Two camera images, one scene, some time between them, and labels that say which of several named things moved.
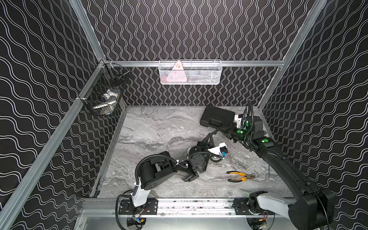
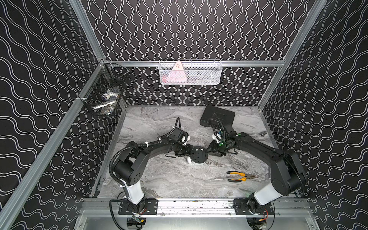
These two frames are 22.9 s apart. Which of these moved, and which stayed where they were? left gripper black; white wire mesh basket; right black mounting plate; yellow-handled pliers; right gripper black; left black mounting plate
Moved: left gripper black; right gripper black
Stayed: yellow-handled pliers; white wire mesh basket; left black mounting plate; right black mounting plate
